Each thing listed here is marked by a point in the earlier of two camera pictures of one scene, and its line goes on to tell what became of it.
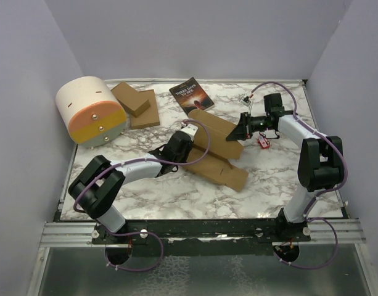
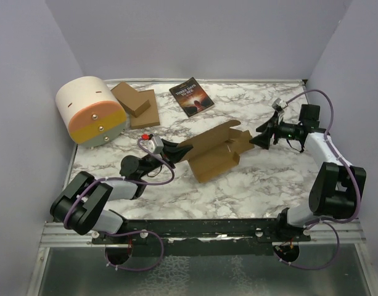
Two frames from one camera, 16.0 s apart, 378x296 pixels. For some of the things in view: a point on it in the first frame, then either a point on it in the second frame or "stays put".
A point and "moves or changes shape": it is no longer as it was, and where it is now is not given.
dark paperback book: (191, 96) stays put
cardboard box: (217, 164) moves or changes shape
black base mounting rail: (269, 230) stays put
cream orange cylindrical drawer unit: (91, 111) stays put
